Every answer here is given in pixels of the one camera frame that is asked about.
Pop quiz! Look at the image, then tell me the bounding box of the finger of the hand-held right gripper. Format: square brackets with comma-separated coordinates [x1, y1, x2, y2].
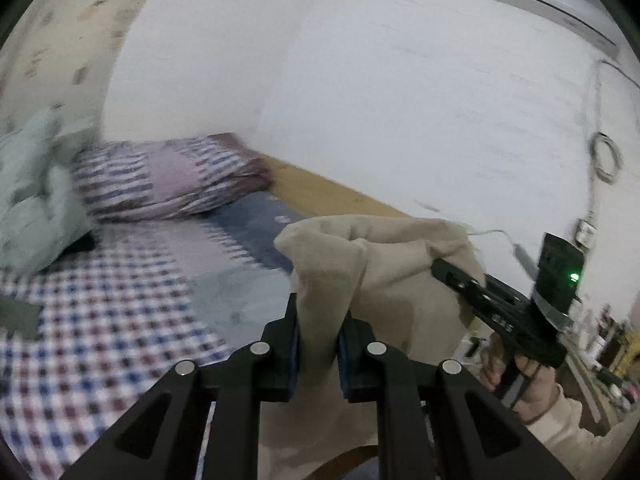
[431, 258, 526, 333]

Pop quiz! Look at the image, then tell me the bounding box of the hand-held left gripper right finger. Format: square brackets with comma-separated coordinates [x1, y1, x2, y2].
[337, 317, 576, 480]

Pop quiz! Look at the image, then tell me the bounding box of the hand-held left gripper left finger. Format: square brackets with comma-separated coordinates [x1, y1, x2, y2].
[60, 292, 301, 480]

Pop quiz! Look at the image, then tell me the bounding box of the beige sweatshirt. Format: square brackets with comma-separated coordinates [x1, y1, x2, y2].
[260, 214, 488, 480]

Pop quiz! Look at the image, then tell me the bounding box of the person's right hand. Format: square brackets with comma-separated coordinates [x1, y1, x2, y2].
[480, 335, 561, 426]

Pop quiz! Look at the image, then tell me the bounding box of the light blue knit sweater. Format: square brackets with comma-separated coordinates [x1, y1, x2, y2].
[187, 270, 301, 356]

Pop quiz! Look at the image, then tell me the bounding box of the cluttered side table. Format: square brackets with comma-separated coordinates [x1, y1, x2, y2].
[560, 295, 640, 436]

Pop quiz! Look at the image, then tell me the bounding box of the blue printed pillow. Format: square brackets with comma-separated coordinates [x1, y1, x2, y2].
[207, 192, 308, 271]

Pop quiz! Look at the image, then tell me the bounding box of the wooden bed headboard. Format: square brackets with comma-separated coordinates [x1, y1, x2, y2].
[260, 152, 416, 221]

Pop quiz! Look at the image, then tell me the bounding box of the checkered bed sheet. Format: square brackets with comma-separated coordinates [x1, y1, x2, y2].
[0, 217, 301, 471]

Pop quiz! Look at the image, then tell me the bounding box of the white air conditioner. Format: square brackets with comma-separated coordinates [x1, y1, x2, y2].
[487, 0, 623, 58]

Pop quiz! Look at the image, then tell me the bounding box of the dark green t-shirt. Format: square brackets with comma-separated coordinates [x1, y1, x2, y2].
[0, 292, 41, 338]

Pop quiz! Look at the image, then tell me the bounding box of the light blue puffer jacket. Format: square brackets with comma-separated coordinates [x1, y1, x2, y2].
[0, 107, 101, 276]

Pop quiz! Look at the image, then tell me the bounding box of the pineapple print curtain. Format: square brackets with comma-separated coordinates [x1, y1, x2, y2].
[0, 0, 176, 136]

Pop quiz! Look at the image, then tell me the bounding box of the white charging cable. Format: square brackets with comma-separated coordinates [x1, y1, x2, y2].
[465, 227, 538, 281]

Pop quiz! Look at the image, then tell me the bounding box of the wall socket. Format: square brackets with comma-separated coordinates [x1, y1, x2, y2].
[572, 217, 598, 248]

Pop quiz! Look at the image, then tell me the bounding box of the coiled wall cable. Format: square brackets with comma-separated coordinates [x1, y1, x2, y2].
[585, 60, 626, 221]

